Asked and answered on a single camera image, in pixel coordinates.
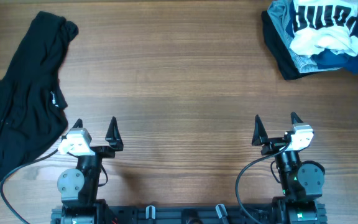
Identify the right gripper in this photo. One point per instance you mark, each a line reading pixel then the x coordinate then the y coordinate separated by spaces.
pixel 260 138

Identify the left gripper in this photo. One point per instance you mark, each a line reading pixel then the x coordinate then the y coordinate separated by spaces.
pixel 115 143

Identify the black t-shirt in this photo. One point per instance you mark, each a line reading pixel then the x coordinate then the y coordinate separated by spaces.
pixel 31 101

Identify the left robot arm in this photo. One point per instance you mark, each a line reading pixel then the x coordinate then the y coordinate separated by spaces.
pixel 79 186

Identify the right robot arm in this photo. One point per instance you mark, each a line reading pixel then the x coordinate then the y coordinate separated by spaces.
pixel 301 182

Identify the navy blue garment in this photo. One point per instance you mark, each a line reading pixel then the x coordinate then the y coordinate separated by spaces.
pixel 340 60

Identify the black folded garment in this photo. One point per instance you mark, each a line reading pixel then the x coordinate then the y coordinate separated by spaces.
pixel 277 48

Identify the grey striped garment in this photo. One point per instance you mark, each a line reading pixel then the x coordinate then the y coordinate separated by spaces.
pixel 282 14

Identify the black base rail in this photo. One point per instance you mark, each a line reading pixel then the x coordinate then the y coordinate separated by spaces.
pixel 264 213

